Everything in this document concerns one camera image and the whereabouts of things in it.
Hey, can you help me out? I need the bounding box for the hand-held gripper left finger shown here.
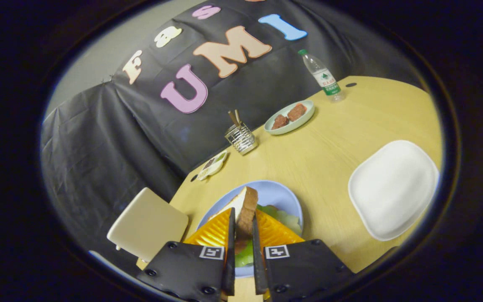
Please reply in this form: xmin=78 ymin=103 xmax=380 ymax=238
xmin=137 ymin=208 xmax=236 ymax=302

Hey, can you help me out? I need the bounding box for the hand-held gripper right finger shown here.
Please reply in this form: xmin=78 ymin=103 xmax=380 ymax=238
xmin=252 ymin=210 xmax=355 ymax=302

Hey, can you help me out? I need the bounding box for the green lettuce leaf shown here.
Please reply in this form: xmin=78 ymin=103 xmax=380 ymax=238
xmin=235 ymin=204 xmax=302 ymax=268

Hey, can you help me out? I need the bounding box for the plain bread slice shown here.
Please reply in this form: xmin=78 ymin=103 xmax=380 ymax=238
xmin=208 ymin=186 xmax=259 ymax=242

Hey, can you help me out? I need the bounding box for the blue plate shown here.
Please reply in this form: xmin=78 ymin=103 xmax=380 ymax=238
xmin=195 ymin=180 xmax=304 ymax=278

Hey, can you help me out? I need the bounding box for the white toaster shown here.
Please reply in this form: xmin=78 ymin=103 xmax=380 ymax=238
xmin=106 ymin=187 xmax=189 ymax=263

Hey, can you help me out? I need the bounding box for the white divided condiment dish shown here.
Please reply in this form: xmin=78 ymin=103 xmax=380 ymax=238
xmin=196 ymin=150 xmax=229 ymax=181

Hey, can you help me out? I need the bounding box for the brown meat patty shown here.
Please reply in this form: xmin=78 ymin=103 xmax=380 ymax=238
xmin=271 ymin=114 xmax=290 ymax=130
xmin=287 ymin=103 xmax=308 ymax=122

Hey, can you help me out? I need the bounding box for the pale green plate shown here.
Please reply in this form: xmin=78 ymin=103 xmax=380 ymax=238
xmin=264 ymin=100 xmax=315 ymax=135

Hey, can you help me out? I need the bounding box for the white plate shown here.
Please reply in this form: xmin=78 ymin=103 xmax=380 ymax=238
xmin=348 ymin=140 xmax=440 ymax=242

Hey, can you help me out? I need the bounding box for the black backdrop cloth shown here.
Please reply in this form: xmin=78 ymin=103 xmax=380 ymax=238
xmin=40 ymin=0 xmax=426 ymax=252

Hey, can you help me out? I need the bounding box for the clear water bottle green cap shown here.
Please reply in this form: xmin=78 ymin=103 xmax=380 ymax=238
xmin=298 ymin=49 xmax=346 ymax=103

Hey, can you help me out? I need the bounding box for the metal wire utensil holder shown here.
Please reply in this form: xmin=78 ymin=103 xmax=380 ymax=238
xmin=224 ymin=122 xmax=259 ymax=156

